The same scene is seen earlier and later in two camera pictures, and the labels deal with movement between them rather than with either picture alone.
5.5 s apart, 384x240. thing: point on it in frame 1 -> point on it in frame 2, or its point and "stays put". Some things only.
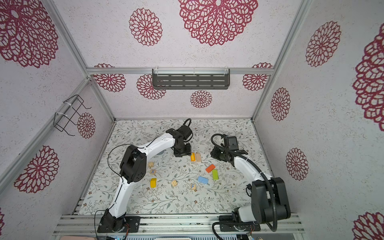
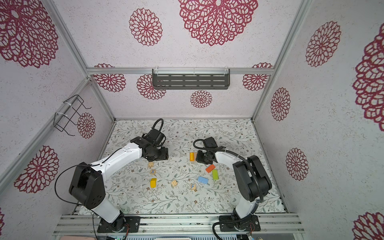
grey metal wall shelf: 190,78 stays put
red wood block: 210,168 stays put
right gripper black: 214,152 -> 199,158
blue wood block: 203,179 stays put
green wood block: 215,175 stays put
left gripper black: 188,151 -> 164,154
